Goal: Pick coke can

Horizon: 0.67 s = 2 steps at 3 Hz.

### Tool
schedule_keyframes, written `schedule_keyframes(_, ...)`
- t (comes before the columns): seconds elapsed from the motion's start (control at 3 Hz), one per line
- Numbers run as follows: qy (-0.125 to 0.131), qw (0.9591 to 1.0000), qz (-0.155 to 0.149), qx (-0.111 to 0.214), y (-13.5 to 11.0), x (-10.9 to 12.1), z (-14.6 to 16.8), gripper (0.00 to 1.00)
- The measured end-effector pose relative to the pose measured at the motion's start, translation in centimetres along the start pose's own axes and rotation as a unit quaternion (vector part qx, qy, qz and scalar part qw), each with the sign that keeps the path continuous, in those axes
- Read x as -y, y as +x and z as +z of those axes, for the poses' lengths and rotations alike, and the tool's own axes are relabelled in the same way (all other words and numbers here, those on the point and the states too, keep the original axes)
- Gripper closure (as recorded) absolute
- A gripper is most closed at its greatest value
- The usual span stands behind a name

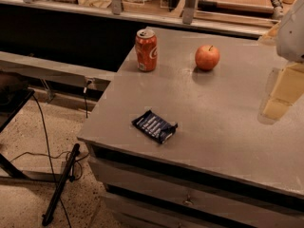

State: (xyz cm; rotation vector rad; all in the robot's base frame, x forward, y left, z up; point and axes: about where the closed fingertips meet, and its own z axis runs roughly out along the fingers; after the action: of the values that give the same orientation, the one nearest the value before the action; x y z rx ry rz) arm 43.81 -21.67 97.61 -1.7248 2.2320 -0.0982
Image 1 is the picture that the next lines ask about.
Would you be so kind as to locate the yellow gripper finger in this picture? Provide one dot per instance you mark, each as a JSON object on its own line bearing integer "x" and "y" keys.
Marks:
{"x": 287, "y": 88}

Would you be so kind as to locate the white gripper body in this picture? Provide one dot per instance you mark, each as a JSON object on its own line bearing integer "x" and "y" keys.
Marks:
{"x": 291, "y": 32}

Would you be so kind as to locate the red coke can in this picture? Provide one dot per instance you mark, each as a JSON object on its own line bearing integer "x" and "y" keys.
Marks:
{"x": 146, "y": 49}

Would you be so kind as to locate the red apple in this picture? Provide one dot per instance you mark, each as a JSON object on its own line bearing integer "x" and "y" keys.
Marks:
{"x": 207, "y": 57}

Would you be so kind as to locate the grey drawer cabinet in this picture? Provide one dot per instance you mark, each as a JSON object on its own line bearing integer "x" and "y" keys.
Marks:
{"x": 226, "y": 166}

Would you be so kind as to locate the blue snack bar wrapper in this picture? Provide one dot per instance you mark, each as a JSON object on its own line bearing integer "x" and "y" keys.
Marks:
{"x": 155, "y": 127}

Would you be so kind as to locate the black bar on floor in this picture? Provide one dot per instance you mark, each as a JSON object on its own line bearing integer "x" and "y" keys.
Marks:
{"x": 59, "y": 186}

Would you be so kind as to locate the black table at left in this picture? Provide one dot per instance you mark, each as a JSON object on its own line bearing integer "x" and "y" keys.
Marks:
{"x": 14, "y": 93}

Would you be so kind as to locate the grey metal rail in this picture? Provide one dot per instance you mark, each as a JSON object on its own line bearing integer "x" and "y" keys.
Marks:
{"x": 62, "y": 73}

